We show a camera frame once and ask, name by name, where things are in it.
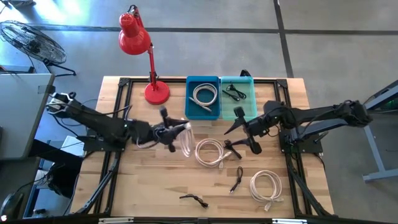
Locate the blue-grey metal table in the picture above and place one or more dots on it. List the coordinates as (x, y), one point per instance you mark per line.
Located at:
(382, 175)

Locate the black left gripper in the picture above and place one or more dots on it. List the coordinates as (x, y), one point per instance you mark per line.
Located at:
(161, 133)

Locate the silver metal bracket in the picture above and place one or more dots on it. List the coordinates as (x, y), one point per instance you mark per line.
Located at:
(289, 221)
(115, 220)

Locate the teal plastic bin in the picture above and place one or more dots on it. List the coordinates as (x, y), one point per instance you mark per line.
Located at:
(245, 109)

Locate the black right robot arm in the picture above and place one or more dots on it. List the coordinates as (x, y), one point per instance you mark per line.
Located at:
(326, 116)

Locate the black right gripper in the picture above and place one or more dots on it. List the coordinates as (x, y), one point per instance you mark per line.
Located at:
(255, 127)

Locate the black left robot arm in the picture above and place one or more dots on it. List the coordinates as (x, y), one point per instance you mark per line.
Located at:
(102, 124)

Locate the black aluminium rig frame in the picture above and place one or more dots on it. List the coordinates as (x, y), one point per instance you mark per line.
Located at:
(174, 80)

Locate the black table clamp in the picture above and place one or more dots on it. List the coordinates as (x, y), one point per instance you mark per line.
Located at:
(245, 73)

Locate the blue plastic bin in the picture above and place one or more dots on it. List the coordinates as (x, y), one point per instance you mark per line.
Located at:
(199, 115)

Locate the black desk device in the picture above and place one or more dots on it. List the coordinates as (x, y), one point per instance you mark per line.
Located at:
(12, 205)

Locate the red desk lamp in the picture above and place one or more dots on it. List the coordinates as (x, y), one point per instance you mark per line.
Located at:
(133, 40)

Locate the grey side table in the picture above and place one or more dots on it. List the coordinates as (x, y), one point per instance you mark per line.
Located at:
(18, 118)

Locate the black floor fan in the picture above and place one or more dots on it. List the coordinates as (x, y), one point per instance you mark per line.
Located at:
(34, 42)

